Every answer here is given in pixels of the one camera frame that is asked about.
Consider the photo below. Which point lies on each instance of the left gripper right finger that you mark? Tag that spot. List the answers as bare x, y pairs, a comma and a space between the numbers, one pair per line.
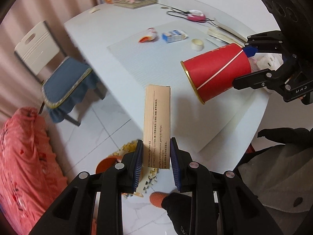
221, 203

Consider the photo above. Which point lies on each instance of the pink red bedding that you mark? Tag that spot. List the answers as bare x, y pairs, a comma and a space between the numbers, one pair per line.
31, 178

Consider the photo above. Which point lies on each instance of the red paper cup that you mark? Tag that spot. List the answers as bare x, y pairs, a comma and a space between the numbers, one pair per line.
213, 72

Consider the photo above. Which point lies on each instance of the orange trash bin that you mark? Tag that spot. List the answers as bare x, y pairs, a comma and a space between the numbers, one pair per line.
107, 163

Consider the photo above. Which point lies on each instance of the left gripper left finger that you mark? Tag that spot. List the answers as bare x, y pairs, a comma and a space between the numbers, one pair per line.
72, 211

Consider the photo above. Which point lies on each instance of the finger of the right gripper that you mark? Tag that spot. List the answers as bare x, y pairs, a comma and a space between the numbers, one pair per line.
272, 79
271, 42

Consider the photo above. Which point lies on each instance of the pink curtain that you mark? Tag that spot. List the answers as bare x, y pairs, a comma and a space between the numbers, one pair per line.
18, 87

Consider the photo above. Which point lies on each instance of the blue white medicine box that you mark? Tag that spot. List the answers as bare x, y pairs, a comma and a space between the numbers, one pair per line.
174, 36

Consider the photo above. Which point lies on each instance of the pink white electric device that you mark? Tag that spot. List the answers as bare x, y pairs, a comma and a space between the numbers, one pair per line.
196, 16

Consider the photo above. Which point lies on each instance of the beige tape roll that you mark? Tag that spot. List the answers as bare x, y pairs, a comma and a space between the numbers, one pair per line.
197, 45

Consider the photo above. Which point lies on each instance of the beige slim cardboard box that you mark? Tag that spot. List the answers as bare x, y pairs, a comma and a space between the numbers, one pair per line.
156, 133

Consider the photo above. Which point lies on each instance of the grey jacket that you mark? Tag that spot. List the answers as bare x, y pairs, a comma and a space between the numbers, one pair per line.
281, 177

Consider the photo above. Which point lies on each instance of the white chair blue cushion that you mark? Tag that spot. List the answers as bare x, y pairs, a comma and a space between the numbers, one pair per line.
69, 82

